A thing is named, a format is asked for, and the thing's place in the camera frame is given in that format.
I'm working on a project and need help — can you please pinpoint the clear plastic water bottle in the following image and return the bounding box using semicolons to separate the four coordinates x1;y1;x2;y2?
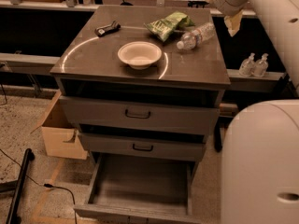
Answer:
177;22;215;50

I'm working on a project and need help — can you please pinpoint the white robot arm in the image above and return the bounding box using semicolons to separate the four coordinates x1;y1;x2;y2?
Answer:
207;0;299;224

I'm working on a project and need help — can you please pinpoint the left sanitizer pump bottle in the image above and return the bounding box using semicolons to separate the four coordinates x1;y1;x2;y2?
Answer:
239;53;255;77

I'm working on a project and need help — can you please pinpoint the sanitizer pump bottle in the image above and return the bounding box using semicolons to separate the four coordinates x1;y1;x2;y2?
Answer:
251;53;268;77
239;53;255;77

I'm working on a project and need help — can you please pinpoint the right sanitizer pump bottle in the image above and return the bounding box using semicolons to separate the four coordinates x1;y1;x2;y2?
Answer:
251;53;268;77

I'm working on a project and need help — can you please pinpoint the grey drawer cabinet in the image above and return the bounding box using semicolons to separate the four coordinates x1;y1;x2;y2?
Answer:
50;6;230;166

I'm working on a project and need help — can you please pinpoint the grey top drawer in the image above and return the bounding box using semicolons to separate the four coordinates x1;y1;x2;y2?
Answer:
59;96;219;135

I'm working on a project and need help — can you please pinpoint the grey middle drawer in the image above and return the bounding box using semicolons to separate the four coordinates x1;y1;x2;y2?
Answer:
78;133;206;161

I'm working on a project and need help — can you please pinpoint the grey open bottom drawer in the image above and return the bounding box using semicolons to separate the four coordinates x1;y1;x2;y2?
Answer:
74;154;200;224

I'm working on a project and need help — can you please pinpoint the green chip bag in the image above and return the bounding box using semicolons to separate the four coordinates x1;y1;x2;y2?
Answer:
145;11;194;42

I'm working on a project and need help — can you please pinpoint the white paper bowl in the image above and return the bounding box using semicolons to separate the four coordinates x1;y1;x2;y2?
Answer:
118;41;162;70

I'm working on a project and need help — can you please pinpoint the black handheld device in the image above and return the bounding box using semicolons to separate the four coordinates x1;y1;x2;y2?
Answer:
94;21;121;37

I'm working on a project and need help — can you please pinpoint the cardboard box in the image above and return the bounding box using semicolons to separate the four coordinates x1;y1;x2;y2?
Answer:
34;91;88;160

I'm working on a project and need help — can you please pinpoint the black stand leg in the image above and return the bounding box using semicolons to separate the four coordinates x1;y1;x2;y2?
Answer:
6;148;35;224

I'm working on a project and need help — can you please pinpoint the grey metal shelf rail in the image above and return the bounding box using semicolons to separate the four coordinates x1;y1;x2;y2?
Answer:
0;53;59;76

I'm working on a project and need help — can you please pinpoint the black floor cable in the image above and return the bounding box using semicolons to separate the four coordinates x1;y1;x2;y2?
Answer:
0;147;78;224

